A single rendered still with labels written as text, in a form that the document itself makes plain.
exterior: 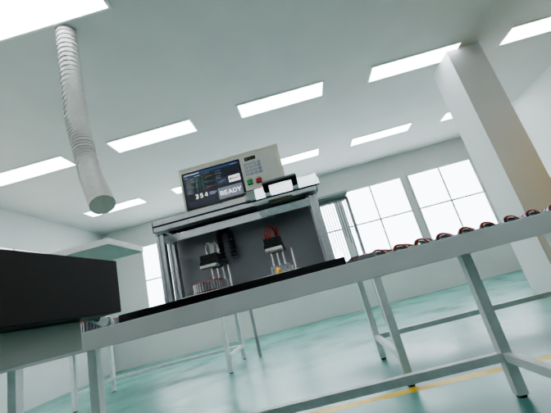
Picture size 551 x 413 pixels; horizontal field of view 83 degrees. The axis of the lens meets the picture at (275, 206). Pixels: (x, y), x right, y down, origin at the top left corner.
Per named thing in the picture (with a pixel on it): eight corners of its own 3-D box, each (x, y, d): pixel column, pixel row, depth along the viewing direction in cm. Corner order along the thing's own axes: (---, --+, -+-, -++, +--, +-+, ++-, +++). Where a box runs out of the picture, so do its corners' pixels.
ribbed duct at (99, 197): (106, 205, 200) (85, -5, 248) (43, 222, 201) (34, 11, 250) (133, 215, 229) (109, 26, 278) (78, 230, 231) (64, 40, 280)
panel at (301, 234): (334, 267, 129) (314, 199, 137) (181, 306, 131) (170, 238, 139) (334, 267, 130) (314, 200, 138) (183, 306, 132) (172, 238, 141)
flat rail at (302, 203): (314, 203, 121) (311, 197, 121) (161, 245, 123) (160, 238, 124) (314, 204, 122) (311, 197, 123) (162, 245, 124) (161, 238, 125)
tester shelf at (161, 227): (317, 188, 123) (314, 178, 124) (152, 233, 125) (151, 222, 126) (316, 214, 165) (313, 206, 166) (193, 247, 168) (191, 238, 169)
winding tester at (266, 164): (288, 187, 127) (275, 142, 132) (185, 215, 129) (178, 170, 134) (293, 211, 164) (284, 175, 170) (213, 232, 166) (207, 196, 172)
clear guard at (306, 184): (320, 183, 96) (315, 165, 98) (245, 203, 97) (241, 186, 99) (317, 209, 128) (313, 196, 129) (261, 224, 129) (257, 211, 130)
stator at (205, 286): (219, 288, 101) (216, 277, 102) (188, 297, 102) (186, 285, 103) (231, 288, 111) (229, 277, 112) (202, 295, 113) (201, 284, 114)
